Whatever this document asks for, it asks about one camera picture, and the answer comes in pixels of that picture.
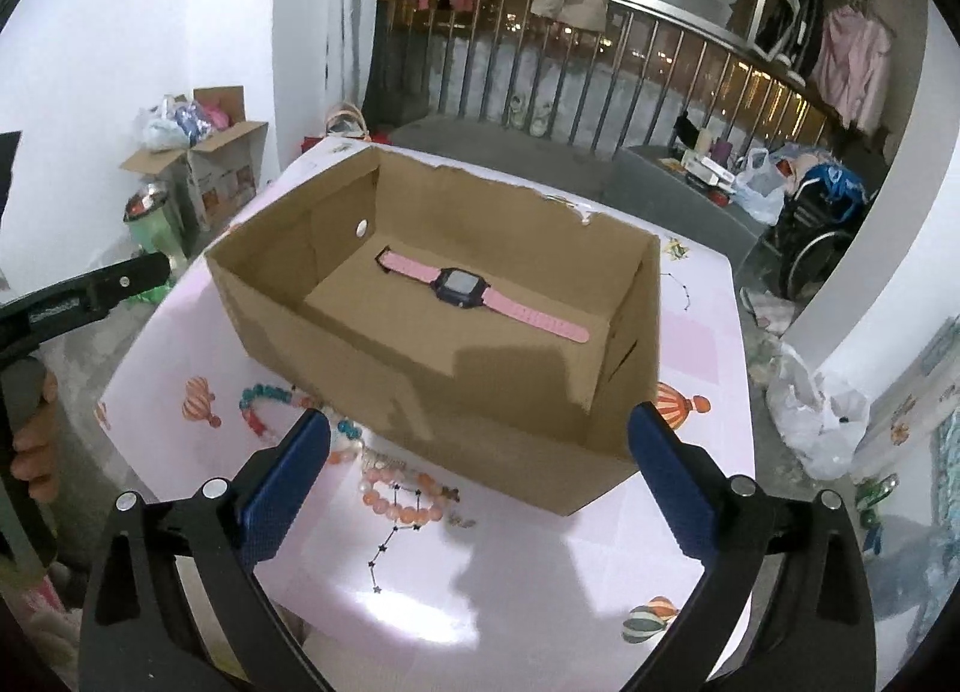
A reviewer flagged light pink shirt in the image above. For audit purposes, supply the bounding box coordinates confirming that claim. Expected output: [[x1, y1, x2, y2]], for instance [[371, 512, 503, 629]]
[[814, 2, 893, 134]]

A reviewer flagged white plastic bag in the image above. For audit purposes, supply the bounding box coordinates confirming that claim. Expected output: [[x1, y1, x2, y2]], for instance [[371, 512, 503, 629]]
[[731, 148, 788, 224]]

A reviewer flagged large crumpled white bag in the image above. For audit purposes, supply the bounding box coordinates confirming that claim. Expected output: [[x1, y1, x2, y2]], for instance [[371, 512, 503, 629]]
[[765, 343, 871, 479]]

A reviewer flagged wheelchair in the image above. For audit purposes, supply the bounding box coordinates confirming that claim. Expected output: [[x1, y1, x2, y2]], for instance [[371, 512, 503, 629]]
[[765, 160, 880, 303]]

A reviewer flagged plastic bag of clothes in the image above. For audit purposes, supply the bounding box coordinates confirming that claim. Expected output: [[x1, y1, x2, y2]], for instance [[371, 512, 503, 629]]
[[142, 94, 226, 152]]

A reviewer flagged blue floral cloth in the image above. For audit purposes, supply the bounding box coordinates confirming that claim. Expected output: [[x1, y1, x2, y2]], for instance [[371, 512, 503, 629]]
[[922, 317, 960, 513]]

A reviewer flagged orange bead bracelet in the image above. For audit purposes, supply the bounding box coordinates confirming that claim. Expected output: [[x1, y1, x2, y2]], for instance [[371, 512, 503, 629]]
[[360, 465, 445, 529]]

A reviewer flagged checkered cloth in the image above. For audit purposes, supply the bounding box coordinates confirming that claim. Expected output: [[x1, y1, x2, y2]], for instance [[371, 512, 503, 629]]
[[742, 285, 792, 333]]

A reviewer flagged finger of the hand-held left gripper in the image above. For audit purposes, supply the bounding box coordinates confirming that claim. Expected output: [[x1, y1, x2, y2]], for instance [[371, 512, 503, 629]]
[[0, 253, 176, 365]]

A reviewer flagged pink printed table cover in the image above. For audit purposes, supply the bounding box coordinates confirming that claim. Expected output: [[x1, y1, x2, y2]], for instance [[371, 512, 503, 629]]
[[94, 137, 755, 644]]

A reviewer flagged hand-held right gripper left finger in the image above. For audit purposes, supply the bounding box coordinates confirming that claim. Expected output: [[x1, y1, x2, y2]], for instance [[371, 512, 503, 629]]
[[79, 407, 335, 692]]

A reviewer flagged metal railing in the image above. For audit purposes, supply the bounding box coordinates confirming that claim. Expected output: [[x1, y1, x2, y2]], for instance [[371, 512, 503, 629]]
[[367, 0, 848, 161]]

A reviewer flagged green plastic bottle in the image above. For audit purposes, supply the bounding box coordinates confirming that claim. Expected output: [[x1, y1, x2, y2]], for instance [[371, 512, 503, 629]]
[[120, 279, 177, 309]]

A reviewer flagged grey cabinet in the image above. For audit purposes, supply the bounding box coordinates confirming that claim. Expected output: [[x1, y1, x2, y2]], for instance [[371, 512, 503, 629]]
[[600, 145, 758, 266]]

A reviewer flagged multicolour bead bracelet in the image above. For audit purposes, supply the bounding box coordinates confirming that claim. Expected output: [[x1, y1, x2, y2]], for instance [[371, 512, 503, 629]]
[[238, 383, 365, 468]]

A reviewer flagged brown cardboard box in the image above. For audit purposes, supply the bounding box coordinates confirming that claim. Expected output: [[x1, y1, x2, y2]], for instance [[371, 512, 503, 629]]
[[204, 141, 662, 517]]

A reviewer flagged pink strap watch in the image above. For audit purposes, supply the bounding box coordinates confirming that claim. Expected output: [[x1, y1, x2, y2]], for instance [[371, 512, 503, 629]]
[[375, 248, 590, 344]]

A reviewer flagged person's left hand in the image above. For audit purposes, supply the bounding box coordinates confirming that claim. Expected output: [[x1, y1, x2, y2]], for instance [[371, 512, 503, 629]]
[[10, 369, 62, 507]]

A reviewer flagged black and white jacket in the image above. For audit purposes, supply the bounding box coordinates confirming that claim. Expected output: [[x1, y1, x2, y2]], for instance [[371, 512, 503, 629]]
[[754, 0, 826, 74]]

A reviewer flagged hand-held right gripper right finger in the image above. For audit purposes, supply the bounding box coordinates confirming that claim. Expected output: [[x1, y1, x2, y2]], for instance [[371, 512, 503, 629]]
[[622, 401, 878, 692]]

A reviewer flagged flat white box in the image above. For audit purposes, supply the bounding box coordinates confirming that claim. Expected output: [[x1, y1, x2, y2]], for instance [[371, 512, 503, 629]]
[[686, 156, 736, 187]]

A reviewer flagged open printed cardboard carton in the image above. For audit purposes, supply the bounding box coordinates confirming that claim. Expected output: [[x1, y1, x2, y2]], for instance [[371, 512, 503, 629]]
[[120, 86, 269, 243]]

